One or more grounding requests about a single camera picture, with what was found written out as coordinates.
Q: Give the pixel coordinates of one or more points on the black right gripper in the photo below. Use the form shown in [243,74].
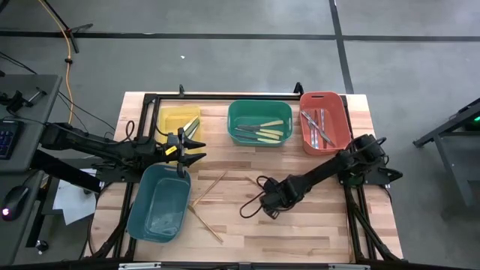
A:
[281,195]

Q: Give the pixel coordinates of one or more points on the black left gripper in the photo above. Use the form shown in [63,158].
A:
[174,148]

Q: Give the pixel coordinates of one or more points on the wooden chopstick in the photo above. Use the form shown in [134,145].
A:
[253,180]

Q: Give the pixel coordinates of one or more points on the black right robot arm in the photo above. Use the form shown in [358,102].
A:
[337,165]

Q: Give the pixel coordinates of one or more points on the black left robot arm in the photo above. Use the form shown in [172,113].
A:
[93,144]

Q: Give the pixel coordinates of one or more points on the yellow tape tag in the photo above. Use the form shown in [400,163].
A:
[171,150]

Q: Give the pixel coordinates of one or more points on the translucent yellow plastic bin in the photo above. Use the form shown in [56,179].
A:
[172,116]

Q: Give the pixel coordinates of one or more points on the teal blue plastic bin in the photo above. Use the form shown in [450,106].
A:
[157,202]

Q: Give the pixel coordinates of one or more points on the black table clamp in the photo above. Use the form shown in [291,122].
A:
[298,88]
[182,89]

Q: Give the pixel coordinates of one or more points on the green plastic bin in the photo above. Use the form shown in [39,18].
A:
[258,110]

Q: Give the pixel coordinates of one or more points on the orange plastic bin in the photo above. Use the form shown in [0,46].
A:
[339,127]

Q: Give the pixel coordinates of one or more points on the black desk leg beam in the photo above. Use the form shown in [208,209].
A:
[63,172]

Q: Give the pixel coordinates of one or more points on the white paper sheet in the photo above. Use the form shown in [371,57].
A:
[71,202]

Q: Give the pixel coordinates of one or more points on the grey desk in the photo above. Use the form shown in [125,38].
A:
[33,112]

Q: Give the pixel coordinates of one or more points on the black tripod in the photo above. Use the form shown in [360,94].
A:
[71,35]

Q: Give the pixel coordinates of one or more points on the grey metal stand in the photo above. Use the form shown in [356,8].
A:
[450,150]

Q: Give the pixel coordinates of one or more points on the black round knob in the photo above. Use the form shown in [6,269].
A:
[42,246]

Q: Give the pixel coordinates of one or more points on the black keyboard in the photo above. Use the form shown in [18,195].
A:
[9,138]

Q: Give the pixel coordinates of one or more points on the black computer mouse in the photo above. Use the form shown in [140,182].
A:
[15,200]

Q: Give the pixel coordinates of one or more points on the device with green light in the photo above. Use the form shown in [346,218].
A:
[473,122]

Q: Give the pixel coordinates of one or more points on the black metal table frame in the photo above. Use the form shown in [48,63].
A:
[243,96]

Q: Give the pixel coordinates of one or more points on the silver edge bracket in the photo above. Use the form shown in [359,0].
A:
[348,267]
[138,266]

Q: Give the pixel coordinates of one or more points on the black clamp mount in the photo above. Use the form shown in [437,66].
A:
[17,101]

